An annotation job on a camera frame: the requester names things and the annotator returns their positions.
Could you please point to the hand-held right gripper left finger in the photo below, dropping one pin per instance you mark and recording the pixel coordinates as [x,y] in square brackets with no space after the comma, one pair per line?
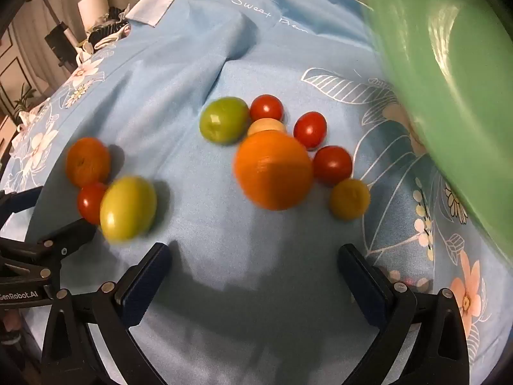
[146,284]

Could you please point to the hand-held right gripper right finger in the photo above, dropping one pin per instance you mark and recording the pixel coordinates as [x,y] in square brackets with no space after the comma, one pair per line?
[360,284]

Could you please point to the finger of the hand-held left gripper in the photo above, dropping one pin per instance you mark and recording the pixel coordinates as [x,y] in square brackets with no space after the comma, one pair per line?
[22,200]
[68,236]

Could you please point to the red cherry tomato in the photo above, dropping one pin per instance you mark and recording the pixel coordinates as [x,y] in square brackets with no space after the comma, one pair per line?
[266,107]
[333,165]
[310,129]
[89,202]

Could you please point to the yellow-green lemon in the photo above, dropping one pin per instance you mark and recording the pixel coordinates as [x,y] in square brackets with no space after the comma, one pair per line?
[128,208]

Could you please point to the small mandarin orange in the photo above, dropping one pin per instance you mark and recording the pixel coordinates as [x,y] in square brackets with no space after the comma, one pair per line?
[88,161]

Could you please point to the large orange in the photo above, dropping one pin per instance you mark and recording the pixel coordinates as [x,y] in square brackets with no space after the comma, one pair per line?
[273,170]

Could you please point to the green tomato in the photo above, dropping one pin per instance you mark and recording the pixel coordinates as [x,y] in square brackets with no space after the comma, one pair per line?
[223,120]

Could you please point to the green plastic bowl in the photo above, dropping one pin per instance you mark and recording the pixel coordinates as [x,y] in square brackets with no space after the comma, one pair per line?
[441,68]

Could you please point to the small yellow-orange fruit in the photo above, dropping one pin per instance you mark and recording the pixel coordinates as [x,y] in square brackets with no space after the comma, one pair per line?
[350,199]

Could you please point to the potted plant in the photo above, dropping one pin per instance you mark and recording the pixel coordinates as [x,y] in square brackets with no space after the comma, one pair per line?
[24,101]

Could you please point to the black box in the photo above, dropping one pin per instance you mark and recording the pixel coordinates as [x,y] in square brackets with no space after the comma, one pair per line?
[60,43]

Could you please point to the small beige fruit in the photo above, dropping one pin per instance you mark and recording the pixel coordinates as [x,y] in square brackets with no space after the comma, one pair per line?
[265,126]

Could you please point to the dark clothes pile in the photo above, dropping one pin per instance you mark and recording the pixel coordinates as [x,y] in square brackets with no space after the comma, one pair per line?
[106,30]

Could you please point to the blue floral blanket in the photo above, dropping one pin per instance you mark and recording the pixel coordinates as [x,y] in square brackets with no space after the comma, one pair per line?
[192,72]

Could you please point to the white lamp shade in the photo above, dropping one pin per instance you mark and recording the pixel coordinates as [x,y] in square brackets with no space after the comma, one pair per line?
[93,5]

